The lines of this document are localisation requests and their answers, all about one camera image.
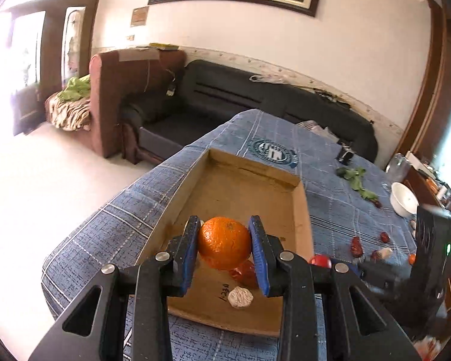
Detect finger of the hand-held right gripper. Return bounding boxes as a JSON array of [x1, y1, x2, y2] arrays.
[[330, 258, 399, 292]]

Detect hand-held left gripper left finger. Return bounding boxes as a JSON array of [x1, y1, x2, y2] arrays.
[[28, 215, 202, 361]]

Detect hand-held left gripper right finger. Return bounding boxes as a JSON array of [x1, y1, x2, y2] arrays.
[[247, 215, 422, 361]]

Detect orange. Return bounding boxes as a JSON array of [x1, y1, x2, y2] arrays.
[[198, 216, 252, 270]]

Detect small red tomato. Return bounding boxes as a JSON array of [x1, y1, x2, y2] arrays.
[[309, 254, 332, 270]]

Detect shallow cardboard box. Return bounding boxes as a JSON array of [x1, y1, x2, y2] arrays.
[[134, 148, 316, 338]]

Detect red wrapped fruit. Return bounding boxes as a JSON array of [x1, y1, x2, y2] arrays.
[[229, 260, 259, 289]]

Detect wooden side cabinet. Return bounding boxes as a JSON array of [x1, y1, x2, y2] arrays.
[[404, 152, 451, 309]]

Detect white bowl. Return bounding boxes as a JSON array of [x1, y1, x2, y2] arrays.
[[390, 182, 419, 218]]

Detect blue checked tablecloth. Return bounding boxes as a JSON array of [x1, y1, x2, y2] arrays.
[[41, 109, 451, 361]]

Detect green leafy sprig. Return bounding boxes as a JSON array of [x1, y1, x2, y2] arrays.
[[336, 167, 379, 201]]

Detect clear glass jar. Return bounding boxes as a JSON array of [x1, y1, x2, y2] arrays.
[[385, 153, 411, 185]]

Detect small black clip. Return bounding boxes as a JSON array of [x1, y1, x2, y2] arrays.
[[337, 142, 356, 165]]

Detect black sofa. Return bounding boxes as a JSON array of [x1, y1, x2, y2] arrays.
[[120, 59, 379, 163]]

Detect brown armchair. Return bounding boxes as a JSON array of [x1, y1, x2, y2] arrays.
[[89, 48, 187, 165]]

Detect striped brown blanket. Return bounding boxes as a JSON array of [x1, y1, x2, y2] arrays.
[[44, 91, 93, 132]]

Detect green cloth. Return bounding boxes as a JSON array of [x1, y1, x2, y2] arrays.
[[59, 75, 92, 101]]

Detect dark wooden glazed door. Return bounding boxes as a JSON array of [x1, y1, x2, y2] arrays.
[[0, 0, 108, 137]]

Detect wooden door frame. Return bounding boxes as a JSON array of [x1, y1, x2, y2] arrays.
[[394, 0, 451, 160]]

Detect small wall notice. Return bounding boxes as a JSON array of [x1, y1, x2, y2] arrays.
[[130, 7, 148, 28]]

